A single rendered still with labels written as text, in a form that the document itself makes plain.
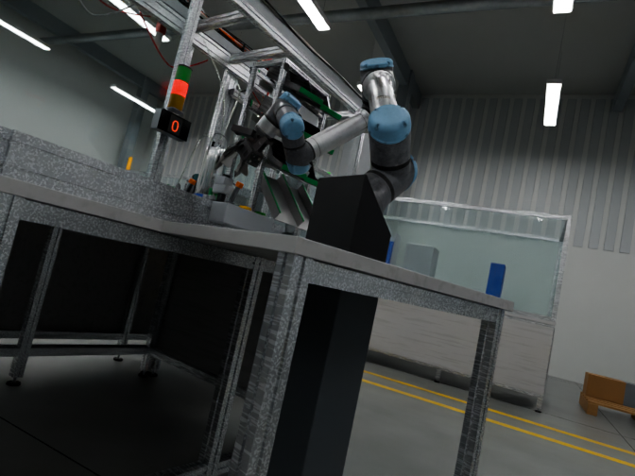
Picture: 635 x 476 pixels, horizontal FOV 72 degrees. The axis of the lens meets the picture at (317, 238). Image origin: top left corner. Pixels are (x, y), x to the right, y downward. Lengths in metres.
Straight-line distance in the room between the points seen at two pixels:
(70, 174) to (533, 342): 4.59
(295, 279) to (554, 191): 9.39
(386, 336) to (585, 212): 5.76
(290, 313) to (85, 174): 0.61
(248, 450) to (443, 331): 4.44
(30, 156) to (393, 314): 4.58
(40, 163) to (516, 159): 9.67
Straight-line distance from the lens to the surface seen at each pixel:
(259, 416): 0.78
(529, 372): 5.09
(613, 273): 9.82
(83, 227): 1.07
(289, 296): 0.75
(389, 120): 1.25
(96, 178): 1.15
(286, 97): 1.52
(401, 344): 5.24
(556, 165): 10.19
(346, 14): 7.72
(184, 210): 1.29
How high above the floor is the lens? 0.79
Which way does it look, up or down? 5 degrees up
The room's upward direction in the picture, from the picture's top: 12 degrees clockwise
